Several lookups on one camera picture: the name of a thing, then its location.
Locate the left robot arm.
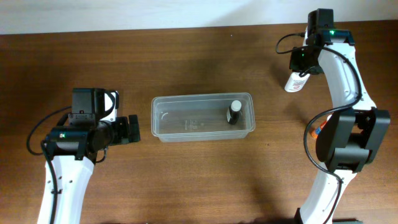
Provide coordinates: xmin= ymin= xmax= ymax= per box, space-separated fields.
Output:
xmin=37 ymin=88 xmax=141 ymax=223

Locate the white spray bottle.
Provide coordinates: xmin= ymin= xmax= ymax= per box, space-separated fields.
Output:
xmin=284 ymin=72 xmax=310 ymax=93

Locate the dark bottle white cap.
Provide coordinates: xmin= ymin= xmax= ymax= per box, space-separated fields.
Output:
xmin=226 ymin=100 xmax=242 ymax=125

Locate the clear plastic container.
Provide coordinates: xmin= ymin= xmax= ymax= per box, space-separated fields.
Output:
xmin=151 ymin=92 xmax=256 ymax=142

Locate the orange tube white cap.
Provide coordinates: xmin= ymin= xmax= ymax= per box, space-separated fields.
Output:
xmin=311 ymin=115 xmax=331 ymax=139

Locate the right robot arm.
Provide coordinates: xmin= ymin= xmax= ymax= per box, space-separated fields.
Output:
xmin=287 ymin=9 xmax=391 ymax=223

